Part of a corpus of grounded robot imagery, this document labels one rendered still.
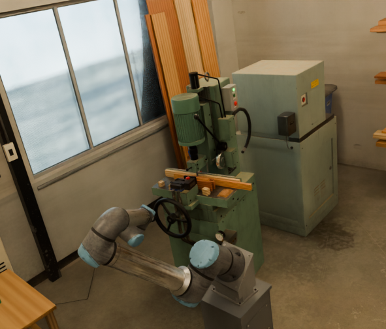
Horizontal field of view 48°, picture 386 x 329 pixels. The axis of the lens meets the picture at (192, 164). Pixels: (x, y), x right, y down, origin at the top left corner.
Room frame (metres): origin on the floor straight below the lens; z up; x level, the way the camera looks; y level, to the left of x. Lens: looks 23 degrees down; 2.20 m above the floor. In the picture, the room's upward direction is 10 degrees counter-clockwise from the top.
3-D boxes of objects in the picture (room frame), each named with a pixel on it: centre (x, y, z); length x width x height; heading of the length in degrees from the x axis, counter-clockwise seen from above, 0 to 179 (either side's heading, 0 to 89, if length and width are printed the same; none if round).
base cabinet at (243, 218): (2.77, -0.09, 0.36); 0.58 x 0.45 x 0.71; 143
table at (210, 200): (2.58, 0.04, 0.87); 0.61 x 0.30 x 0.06; 53
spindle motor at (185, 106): (2.67, -0.02, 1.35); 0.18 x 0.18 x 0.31
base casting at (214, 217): (2.77, -0.09, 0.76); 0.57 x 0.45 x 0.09; 143
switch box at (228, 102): (2.84, -0.32, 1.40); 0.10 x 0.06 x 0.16; 143
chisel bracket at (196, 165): (2.69, -0.03, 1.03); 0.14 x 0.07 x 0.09; 143
